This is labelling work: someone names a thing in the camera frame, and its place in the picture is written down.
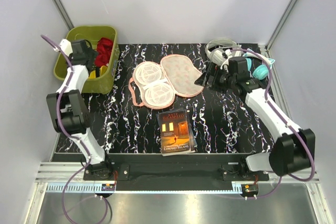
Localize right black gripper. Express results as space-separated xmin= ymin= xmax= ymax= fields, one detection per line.
xmin=194 ymin=62 xmax=236 ymax=95

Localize yellow bra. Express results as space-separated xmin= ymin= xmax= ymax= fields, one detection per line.
xmin=88 ymin=65 xmax=108 ymax=79

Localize pink patterned mesh laundry bag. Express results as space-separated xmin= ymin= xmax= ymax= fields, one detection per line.
xmin=128 ymin=54 xmax=203 ymax=110

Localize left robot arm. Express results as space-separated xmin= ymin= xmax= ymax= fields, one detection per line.
xmin=42 ymin=35 xmax=113 ymax=180

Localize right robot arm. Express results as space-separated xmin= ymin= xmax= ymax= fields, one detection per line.
xmin=195 ymin=57 xmax=315 ymax=180

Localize red bra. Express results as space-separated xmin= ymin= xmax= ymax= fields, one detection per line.
xmin=94 ymin=37 xmax=114 ymax=67

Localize white grey headphones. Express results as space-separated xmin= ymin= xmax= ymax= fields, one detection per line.
xmin=205 ymin=38 xmax=241 ymax=66

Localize olive green plastic basket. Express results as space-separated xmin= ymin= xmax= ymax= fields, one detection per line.
xmin=66 ymin=25 xmax=119 ymax=94

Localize teal cat-ear headphones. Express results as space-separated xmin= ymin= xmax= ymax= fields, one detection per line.
xmin=243 ymin=49 xmax=275 ymax=80

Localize orange paperback book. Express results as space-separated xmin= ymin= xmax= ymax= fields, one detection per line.
xmin=156 ymin=109 xmax=197 ymax=156

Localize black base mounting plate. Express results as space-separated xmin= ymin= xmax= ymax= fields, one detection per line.
xmin=83 ymin=153 xmax=274 ymax=192

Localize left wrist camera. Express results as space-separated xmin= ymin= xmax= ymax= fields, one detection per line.
xmin=53 ymin=39 xmax=92 ymax=58

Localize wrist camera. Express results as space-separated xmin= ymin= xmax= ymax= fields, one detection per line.
xmin=222 ymin=57 xmax=249 ymax=79
xmin=53 ymin=39 xmax=92 ymax=58

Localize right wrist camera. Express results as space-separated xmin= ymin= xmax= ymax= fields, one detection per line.
xmin=222 ymin=57 xmax=249 ymax=79

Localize aluminium frame rail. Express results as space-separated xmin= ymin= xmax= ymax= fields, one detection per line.
xmin=31 ymin=156 xmax=332 ymax=223

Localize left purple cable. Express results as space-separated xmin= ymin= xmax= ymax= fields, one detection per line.
xmin=40 ymin=34 xmax=113 ymax=222

